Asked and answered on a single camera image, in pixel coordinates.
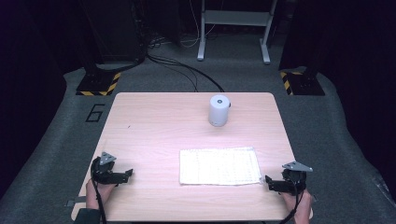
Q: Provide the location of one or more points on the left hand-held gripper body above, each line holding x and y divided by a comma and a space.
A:
102, 172

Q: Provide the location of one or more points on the grey tape strip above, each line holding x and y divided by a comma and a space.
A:
314, 198
74, 202

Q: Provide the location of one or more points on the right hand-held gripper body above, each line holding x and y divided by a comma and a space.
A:
294, 180

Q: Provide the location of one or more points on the person's right hand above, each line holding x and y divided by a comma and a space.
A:
300, 208

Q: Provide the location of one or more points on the white metal stand frame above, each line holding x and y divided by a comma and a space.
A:
236, 17

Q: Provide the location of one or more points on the person's left hand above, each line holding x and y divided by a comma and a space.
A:
95, 194

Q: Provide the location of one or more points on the black hazard-striped stand base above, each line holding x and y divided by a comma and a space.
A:
303, 84
96, 84

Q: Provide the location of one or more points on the black cabinet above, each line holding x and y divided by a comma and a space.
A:
115, 31

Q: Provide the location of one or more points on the dark curtain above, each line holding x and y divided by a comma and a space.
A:
358, 62
28, 77

